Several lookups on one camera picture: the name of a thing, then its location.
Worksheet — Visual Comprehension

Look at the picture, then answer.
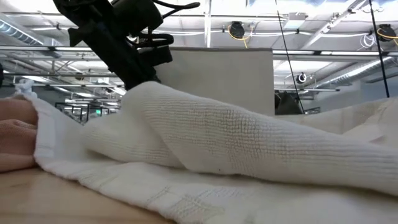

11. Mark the silver ventilation duct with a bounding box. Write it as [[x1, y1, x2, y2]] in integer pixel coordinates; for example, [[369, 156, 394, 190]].
[[310, 57, 398, 90], [0, 20, 44, 47]]

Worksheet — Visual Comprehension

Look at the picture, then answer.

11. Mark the white beige plaid towel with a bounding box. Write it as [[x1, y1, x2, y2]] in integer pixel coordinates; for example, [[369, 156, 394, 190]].
[[14, 79, 398, 224]]

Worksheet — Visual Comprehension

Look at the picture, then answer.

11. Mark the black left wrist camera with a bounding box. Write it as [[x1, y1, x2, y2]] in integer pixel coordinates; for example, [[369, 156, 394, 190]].
[[138, 45, 174, 67]]

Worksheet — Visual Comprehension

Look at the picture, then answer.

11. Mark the black left camera cable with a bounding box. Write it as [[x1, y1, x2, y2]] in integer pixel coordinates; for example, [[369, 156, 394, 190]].
[[133, 0, 201, 48]]

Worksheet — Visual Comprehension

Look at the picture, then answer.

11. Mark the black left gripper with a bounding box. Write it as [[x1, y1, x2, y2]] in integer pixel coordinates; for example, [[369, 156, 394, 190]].
[[52, 0, 164, 91]]

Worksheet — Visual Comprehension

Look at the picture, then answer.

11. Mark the beige fabric storage box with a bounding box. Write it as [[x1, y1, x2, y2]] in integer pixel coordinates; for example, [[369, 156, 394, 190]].
[[154, 46, 274, 116]]

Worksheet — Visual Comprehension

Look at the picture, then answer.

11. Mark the black yellow cable reel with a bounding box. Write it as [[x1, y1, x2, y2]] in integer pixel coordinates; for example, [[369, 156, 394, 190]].
[[228, 21, 249, 49], [376, 24, 398, 43]]

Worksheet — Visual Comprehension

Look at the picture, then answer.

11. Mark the terracotta pink towel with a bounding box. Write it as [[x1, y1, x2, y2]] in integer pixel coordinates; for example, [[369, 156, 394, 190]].
[[0, 96, 39, 172]]

